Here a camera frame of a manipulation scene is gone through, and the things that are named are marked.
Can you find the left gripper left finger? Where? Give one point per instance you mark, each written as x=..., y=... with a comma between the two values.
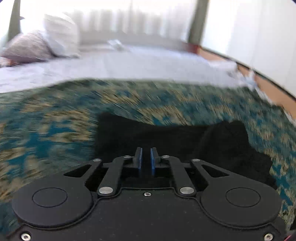
x=66, y=197

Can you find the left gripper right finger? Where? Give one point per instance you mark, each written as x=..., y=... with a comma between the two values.
x=229, y=198

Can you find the black pants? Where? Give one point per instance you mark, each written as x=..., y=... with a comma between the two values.
x=224, y=144

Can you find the teal paisley bedspread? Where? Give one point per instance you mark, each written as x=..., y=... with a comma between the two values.
x=50, y=129

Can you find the white crumpled cloth at edge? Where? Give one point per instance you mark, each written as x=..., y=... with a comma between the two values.
x=229, y=67

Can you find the purple floral pillow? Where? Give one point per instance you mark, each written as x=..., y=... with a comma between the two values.
x=27, y=48

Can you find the white bed sheet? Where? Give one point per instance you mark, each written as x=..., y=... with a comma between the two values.
x=133, y=63

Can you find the white pillow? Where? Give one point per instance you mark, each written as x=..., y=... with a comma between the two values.
x=62, y=35

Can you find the right green drape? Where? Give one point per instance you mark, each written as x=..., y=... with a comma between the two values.
x=198, y=22

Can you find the green drape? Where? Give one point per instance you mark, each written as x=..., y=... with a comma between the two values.
x=198, y=22
x=14, y=25

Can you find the left green drape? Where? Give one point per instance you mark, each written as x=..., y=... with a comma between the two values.
x=14, y=25

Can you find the white sheer curtain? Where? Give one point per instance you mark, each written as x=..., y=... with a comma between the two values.
x=161, y=19

